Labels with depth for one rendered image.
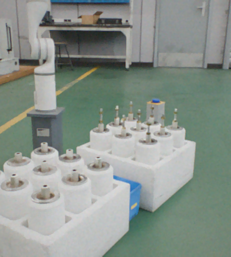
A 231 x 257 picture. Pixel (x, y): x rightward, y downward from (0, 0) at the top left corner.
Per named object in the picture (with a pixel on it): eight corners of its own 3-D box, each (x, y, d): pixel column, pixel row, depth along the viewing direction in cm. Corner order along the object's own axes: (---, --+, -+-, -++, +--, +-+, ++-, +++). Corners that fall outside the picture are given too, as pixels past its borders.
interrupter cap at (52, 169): (27, 172, 99) (26, 170, 99) (44, 164, 105) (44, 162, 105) (45, 178, 95) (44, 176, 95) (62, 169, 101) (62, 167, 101)
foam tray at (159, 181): (77, 184, 146) (76, 147, 141) (125, 158, 176) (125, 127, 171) (152, 213, 124) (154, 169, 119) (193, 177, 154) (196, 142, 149)
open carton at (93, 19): (84, 24, 604) (84, 11, 597) (103, 24, 590) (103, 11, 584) (76, 24, 577) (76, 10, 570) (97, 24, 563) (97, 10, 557)
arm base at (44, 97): (33, 112, 150) (31, 75, 145) (40, 107, 159) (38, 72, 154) (52, 113, 149) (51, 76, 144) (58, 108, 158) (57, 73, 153)
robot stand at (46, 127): (29, 173, 157) (25, 113, 148) (39, 161, 171) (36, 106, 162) (59, 174, 155) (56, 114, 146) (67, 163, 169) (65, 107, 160)
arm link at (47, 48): (51, 37, 150) (52, 75, 155) (30, 37, 147) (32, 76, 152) (55, 38, 142) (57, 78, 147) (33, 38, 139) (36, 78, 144)
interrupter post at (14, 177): (8, 186, 90) (7, 175, 89) (15, 182, 92) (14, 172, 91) (14, 188, 89) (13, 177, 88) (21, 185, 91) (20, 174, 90)
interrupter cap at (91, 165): (81, 168, 102) (81, 166, 102) (95, 160, 108) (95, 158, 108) (101, 174, 98) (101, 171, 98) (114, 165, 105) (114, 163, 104)
